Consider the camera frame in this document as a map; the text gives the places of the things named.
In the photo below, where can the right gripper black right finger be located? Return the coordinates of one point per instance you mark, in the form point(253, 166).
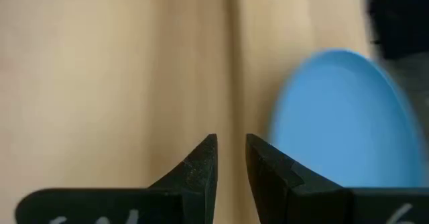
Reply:
point(278, 190)

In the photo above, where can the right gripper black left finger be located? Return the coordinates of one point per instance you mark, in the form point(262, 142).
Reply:
point(194, 183)

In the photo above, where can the blue bowl with orange rim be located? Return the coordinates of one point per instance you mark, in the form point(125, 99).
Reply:
point(342, 116)

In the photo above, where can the black metal shelf frame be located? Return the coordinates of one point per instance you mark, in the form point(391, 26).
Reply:
point(402, 19)

